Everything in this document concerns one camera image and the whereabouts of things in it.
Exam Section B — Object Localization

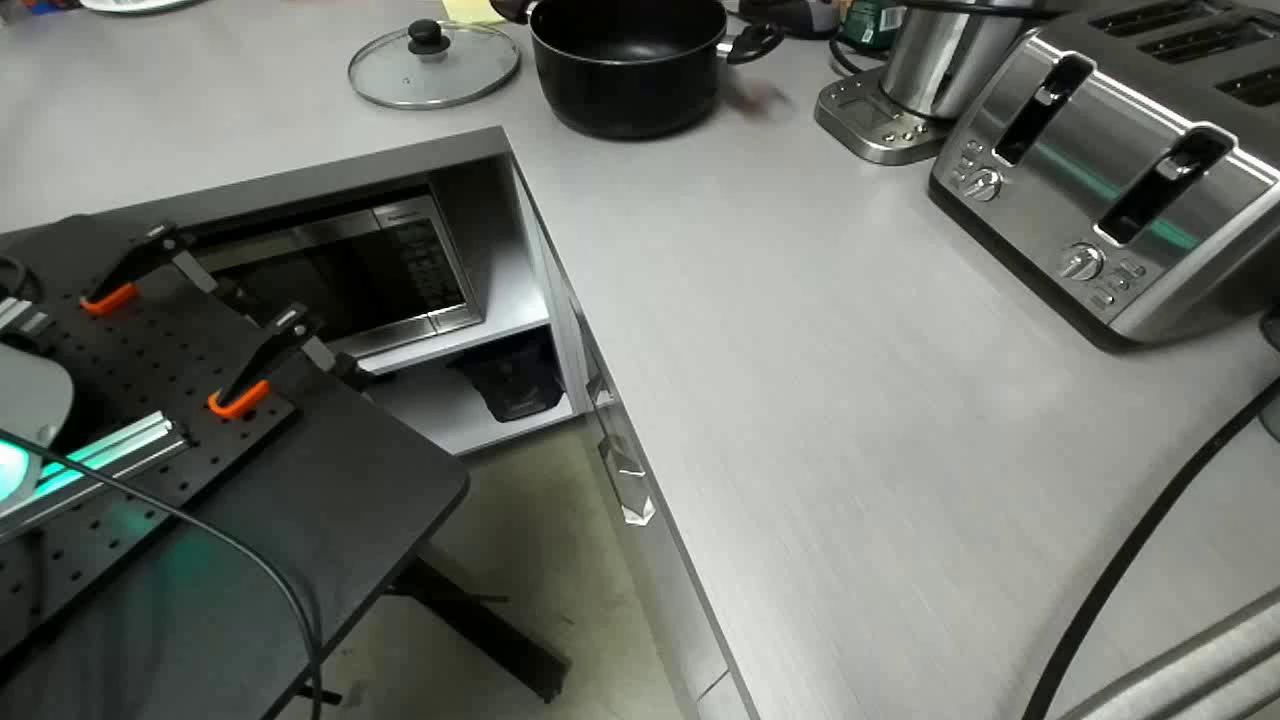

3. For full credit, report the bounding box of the glass lid with black knob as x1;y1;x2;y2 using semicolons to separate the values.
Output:
346;17;523;113

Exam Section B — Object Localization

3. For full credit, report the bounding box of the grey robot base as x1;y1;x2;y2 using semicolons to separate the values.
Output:
0;337;77;457

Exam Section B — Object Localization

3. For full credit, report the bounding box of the black bag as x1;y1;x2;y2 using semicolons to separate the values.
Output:
457;338;570;423

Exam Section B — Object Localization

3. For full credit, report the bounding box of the steel appliance base with buttons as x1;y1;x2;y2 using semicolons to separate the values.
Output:
811;70;956;167

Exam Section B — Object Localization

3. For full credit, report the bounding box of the black table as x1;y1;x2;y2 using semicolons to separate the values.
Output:
0;211;576;720

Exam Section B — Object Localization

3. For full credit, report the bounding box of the yellow sticky note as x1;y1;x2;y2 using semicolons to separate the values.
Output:
436;0;512;31

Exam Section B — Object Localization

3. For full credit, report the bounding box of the green can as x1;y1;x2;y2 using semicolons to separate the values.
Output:
839;0;912;52

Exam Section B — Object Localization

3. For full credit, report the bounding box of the stainless steel jug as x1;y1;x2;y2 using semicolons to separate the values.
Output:
875;0;1037;124

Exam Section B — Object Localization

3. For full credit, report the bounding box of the stainless steel four-slot toaster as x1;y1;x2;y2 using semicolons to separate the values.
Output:
930;0;1280;350

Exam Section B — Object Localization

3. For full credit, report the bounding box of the black perforated breadboard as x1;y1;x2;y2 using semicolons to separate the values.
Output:
0;211;302;656

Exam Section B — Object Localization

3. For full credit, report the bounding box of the white object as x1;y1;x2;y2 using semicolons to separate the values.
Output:
77;0;196;17

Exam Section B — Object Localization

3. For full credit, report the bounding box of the silver metal bar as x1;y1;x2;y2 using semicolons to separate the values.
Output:
1058;593;1280;720

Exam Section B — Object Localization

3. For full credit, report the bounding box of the metal cabinet door handle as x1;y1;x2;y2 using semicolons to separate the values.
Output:
593;376;662;528

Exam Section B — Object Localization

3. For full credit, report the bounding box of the black pot with loop handle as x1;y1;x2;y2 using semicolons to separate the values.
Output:
528;0;794;142

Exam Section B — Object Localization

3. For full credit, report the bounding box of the black appliance power cord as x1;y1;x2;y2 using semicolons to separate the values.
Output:
824;31;893;79

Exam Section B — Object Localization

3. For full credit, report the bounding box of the black clamp with orange handle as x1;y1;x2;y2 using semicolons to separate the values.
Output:
203;303;372;423
77;220;258;321

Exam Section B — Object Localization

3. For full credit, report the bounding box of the thin black cable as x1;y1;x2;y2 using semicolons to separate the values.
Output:
0;432;333;720

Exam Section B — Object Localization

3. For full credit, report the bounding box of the thick black cable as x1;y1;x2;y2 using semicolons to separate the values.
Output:
1015;376;1280;720

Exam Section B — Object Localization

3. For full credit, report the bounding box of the aluminium extrusion rail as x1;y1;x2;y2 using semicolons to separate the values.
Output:
0;408;193;532

